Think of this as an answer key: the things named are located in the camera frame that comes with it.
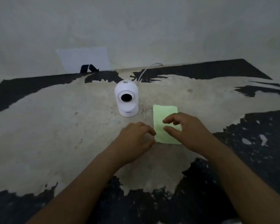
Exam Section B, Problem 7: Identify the person's right hand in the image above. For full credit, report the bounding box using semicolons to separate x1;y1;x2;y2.
163;112;221;160

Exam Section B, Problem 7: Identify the black clip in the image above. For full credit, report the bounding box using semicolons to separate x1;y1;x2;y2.
80;64;100;73

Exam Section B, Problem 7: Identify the white paper sheet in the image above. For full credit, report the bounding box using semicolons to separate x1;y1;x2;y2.
56;47;111;74

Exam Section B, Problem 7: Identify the person's right forearm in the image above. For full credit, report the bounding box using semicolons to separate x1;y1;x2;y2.
205;142;280;224

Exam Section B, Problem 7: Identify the white cable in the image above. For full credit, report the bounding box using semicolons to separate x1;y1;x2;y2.
136;63;164;85

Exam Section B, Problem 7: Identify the light green cloth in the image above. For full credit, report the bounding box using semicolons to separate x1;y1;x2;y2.
153;105;183;145

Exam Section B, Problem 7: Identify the person's left forearm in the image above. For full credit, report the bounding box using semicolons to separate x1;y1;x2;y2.
26;147;129;224

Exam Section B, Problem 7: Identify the white security camera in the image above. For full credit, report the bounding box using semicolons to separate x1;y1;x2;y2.
114;79;139;118

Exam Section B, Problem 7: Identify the person's left hand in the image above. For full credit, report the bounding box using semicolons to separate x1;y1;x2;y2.
112;122;157;164

